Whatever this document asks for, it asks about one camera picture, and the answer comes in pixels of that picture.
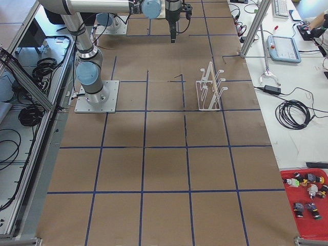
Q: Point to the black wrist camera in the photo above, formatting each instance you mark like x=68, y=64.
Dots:
x=187, y=9

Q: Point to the metal reacher grabber tool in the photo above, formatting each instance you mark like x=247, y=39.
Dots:
x=267, y=73

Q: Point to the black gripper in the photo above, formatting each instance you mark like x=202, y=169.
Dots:
x=171, y=14

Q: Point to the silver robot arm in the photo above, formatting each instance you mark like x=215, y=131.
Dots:
x=89, y=69

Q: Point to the red parts tray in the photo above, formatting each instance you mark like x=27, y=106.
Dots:
x=306, y=190

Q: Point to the black smartphone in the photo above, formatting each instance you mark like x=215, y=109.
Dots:
x=295, y=15

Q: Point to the black power adapter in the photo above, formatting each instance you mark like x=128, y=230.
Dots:
x=272, y=90

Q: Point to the white keyboard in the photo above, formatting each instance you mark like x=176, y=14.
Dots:
x=280, y=9

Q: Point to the white wire cup rack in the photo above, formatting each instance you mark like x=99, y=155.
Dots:
x=209, y=89

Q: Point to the black teleoperation controller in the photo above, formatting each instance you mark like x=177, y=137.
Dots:
x=304, y=32

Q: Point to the aluminium frame post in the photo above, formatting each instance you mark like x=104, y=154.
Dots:
x=262, y=10

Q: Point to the blue teach pendant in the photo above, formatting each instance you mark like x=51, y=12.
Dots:
x=283, y=49

